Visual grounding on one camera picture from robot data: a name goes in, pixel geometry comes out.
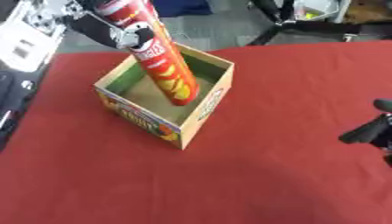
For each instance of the red cylindrical chip can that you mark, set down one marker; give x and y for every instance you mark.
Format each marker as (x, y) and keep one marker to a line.
(164, 67)

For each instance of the black equipment beside table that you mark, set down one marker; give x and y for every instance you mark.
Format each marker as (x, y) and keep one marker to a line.
(13, 105)

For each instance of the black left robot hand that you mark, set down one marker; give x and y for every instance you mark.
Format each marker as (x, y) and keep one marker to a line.
(97, 29)

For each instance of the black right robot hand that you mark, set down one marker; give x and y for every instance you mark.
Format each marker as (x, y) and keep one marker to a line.
(371, 131)

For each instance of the dark blue bag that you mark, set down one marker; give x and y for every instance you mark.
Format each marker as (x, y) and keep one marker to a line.
(181, 7)

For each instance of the open tan cardboard box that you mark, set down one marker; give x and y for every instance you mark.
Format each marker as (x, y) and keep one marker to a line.
(168, 96)

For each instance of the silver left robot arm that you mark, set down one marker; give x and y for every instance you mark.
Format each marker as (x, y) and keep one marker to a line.
(33, 35)

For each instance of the black tripod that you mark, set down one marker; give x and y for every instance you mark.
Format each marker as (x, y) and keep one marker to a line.
(296, 20)

